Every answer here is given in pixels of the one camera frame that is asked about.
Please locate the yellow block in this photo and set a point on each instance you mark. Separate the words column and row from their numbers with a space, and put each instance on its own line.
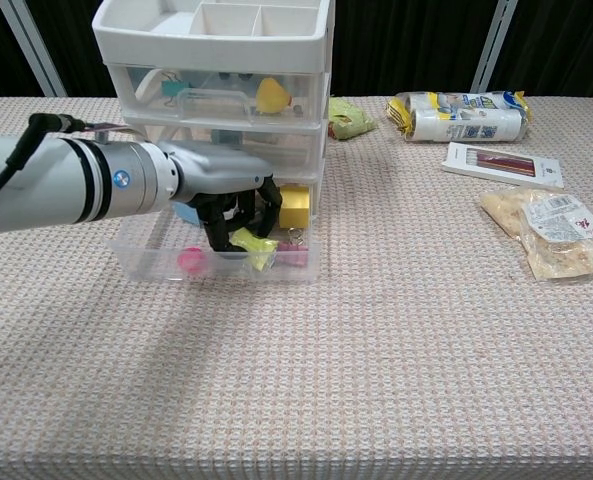
column 295, row 207

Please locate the pink ball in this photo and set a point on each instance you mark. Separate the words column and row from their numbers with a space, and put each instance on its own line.
column 192, row 260

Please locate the black curtain backdrop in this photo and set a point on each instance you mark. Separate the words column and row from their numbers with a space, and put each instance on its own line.
column 406, row 45

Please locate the blue paper note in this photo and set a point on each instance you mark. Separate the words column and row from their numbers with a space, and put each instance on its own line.
column 186, row 212

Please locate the white plastic drawer organizer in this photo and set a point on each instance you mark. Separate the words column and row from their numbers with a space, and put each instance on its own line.
column 211, row 45

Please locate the yellow rubber duck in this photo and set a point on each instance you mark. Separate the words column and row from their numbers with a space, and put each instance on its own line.
column 272, row 96

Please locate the green binder clip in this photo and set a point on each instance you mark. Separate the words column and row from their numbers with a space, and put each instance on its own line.
column 172, row 87

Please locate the clear drawer with pink ball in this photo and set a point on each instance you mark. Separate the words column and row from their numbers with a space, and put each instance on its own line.
column 146, row 262

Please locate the beige woven tablecloth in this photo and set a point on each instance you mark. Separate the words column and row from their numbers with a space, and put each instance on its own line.
column 326, row 360

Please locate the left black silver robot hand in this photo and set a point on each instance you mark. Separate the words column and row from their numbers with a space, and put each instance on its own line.
column 216, row 170

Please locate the green snack packet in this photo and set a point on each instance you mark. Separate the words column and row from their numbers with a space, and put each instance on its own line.
column 348, row 120

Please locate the white metal frame post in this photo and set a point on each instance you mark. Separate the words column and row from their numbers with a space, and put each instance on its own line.
column 493, row 45
column 31, row 45

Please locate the white coloured pencil box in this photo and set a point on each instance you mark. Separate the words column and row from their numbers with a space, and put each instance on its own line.
column 496, row 165

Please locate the clear drawer with yellow duck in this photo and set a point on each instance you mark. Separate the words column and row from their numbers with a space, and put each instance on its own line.
column 216, row 112

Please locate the clear snack bag with label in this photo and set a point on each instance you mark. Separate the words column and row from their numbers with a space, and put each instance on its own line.
column 551, row 235

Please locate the pink binder clip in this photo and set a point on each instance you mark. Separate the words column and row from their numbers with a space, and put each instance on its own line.
column 291, row 252

